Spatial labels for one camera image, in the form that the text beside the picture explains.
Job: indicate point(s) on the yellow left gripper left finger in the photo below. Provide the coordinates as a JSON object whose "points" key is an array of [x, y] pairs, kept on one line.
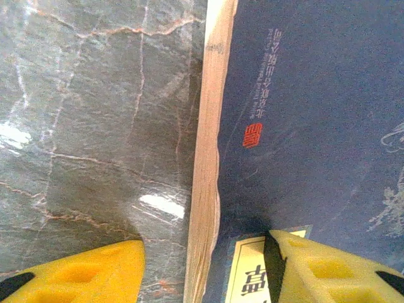
{"points": [[85, 277]]}

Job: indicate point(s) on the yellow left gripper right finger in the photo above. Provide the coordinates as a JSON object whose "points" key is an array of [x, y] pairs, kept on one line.
{"points": [[328, 274]]}

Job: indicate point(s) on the navy book with yellow label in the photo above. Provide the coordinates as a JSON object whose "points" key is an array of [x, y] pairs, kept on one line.
{"points": [[315, 110]]}

